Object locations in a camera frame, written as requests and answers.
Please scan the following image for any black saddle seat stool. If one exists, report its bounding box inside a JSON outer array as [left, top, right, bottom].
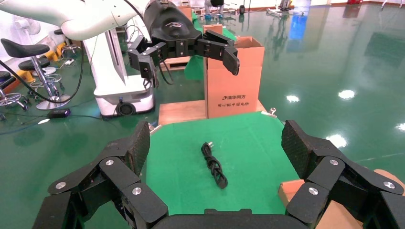
[[0, 38, 71, 111]]

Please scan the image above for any small brown cardboard box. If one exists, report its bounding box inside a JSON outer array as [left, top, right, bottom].
[[202, 23, 224, 36]]

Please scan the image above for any wooden pallet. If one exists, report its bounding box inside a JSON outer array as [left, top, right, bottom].
[[160, 56, 192, 72]]

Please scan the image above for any open shallow cardboard box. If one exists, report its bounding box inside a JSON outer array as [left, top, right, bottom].
[[277, 169, 405, 229]]

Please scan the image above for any black round seat stool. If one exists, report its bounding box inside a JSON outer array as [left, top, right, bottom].
[[53, 29, 81, 56], [18, 58, 62, 92], [0, 71, 30, 112]]

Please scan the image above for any black power adapter brick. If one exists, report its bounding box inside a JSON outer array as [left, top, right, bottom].
[[47, 108, 71, 120]]

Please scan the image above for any grey metal frame stand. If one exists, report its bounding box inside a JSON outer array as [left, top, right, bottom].
[[266, 0, 305, 17]]

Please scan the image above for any black hanging robot cable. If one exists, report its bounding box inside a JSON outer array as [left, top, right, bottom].
[[0, 41, 86, 105]]

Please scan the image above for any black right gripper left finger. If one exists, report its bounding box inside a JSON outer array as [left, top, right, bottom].
[[47, 120, 169, 229]]

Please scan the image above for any thin floor cable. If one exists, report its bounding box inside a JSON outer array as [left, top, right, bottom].
[[0, 112, 105, 136]]

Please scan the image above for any green table cloth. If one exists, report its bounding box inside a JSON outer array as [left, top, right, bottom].
[[84, 111, 299, 229]]

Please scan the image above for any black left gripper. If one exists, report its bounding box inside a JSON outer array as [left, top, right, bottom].
[[127, 0, 240, 88]]

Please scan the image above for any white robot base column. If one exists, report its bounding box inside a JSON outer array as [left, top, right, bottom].
[[84, 28, 156, 118]]

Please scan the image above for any black power cable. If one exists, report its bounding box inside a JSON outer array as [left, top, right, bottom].
[[201, 141, 229, 190]]

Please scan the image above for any flat wooden board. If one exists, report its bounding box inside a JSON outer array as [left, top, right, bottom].
[[158, 99, 266, 126]]

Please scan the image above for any tall printed cardboard box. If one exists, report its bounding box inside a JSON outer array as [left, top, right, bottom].
[[204, 36, 265, 119]]

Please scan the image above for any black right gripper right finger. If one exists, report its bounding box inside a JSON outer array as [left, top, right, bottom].
[[281, 120, 405, 227]]

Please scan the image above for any white standing fan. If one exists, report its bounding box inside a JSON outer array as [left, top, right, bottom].
[[14, 17, 42, 36]]

